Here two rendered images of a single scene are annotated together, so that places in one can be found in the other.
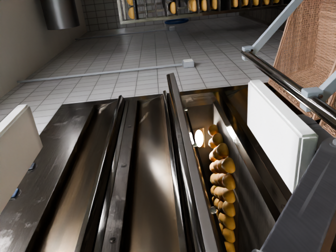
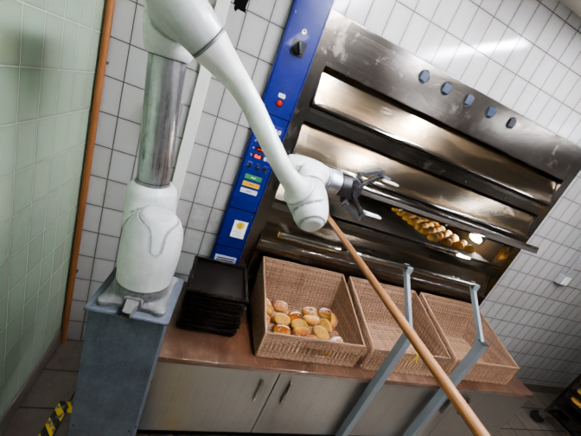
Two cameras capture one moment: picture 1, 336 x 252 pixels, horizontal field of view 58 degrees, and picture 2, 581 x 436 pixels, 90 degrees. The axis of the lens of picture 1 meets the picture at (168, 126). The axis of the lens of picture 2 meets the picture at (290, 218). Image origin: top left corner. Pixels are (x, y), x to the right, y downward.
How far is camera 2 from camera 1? 1.00 m
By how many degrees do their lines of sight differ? 48
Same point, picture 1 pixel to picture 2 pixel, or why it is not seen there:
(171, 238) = (401, 187)
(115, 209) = (436, 168)
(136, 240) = (411, 171)
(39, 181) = (490, 129)
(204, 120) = (485, 249)
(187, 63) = (561, 278)
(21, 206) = (475, 118)
